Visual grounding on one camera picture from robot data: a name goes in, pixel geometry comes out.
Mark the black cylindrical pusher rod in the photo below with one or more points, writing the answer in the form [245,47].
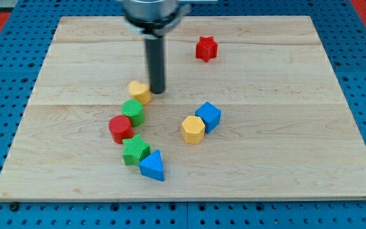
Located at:
[155,56]

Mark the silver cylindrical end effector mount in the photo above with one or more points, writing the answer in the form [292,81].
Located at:
[154,17]

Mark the red star block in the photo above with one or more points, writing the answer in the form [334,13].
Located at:
[206,48]

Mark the blue cube block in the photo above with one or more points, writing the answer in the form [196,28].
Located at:
[210,115]

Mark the green star block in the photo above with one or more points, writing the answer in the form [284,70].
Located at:
[135,150]

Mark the yellow heart block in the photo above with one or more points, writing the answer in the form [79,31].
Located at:
[140,92]

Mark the green cylinder block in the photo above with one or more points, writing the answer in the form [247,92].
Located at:
[133,110]

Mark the red cylinder block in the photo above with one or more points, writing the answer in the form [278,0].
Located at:
[120,128]

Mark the yellow hexagon block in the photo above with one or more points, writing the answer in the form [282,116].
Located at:
[193,129]

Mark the light wooden board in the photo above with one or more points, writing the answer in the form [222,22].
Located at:
[286,131]

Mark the blue triangle block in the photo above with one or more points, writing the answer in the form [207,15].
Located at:
[152,166]

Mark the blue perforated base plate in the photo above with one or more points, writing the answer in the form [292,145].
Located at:
[24,42]

